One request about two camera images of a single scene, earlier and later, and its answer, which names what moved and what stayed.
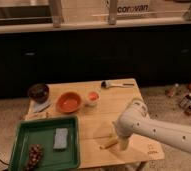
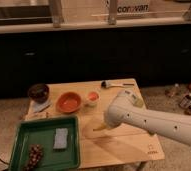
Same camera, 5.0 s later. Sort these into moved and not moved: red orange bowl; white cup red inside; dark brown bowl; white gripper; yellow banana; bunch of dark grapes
Moved: white gripper; yellow banana
Not moved: white cup red inside; bunch of dark grapes; red orange bowl; dark brown bowl
